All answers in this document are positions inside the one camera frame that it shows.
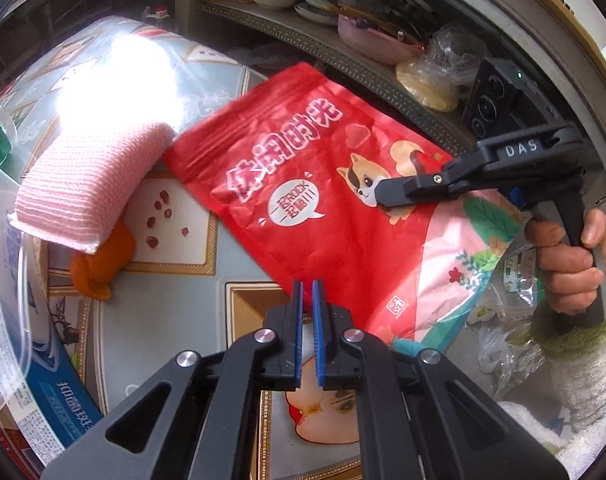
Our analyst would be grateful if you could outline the crumpled clear plastic bags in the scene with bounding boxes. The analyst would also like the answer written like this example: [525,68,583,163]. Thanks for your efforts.
[470,245,539,331]

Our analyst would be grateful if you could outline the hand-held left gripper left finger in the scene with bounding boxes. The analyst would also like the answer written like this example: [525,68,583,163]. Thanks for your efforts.
[42,280,304,480]

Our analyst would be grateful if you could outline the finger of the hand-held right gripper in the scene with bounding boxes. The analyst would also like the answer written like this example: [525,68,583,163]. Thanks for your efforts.
[375,152,499,209]

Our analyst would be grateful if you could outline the stack of plates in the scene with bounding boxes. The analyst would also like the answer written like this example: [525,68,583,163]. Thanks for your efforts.
[294,0,344,26]

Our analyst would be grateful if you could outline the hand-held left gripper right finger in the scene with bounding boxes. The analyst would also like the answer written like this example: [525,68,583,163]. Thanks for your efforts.
[311,280,570,480]

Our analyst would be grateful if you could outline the fruit print tablecloth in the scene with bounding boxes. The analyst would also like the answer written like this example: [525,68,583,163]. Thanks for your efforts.
[0,15,484,480]

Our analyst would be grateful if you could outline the plastic bag with yellow contents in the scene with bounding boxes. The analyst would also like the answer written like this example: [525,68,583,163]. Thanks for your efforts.
[395,22,486,113]

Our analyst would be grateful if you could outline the long blue cardboard box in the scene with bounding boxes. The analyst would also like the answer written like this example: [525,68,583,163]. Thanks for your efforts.
[0,185,106,456]

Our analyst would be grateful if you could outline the orange crumpled cloth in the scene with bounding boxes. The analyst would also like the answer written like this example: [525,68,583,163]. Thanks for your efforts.
[69,221,136,302]

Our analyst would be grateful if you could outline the person's right forearm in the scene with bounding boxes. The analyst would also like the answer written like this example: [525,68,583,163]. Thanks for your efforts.
[498,250,606,480]

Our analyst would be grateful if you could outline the person's right hand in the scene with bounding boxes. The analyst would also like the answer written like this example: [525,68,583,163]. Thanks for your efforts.
[524,207,606,317]

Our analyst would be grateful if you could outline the red snack bag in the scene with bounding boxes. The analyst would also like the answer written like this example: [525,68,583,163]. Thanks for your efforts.
[163,61,526,356]

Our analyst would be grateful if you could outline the pink folded cloth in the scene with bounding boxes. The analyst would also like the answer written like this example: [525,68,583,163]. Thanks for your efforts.
[8,120,175,254]

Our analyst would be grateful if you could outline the perforated metal shelf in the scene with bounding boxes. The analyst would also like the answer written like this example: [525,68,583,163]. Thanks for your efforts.
[195,0,489,156]

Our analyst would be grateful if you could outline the clear crumpled plastic bag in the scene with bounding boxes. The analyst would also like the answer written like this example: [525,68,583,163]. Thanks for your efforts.
[478,325,546,401]

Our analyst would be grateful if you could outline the pink plastic basin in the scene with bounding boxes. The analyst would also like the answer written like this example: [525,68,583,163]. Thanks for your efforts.
[337,14,424,65]

